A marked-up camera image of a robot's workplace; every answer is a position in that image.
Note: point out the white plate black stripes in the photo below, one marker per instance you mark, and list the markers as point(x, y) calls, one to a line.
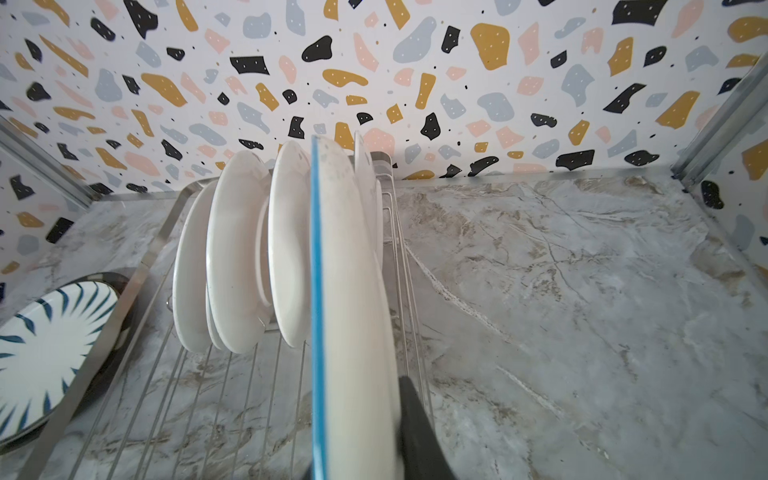
point(43, 346)

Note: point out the fruit pattern blue-rim plate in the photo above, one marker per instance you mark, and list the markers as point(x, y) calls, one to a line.
point(355, 398)

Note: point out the metal wire dish rack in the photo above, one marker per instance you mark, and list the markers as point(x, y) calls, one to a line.
point(158, 411)

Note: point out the orange pattern white plate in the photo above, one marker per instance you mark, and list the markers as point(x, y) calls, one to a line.
point(370, 194)

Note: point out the orange sunburst plate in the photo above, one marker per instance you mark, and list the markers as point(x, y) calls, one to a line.
point(189, 277)

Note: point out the red pattern white plate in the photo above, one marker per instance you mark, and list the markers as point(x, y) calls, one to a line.
point(288, 243)

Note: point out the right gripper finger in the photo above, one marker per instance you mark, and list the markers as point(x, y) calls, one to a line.
point(422, 455)

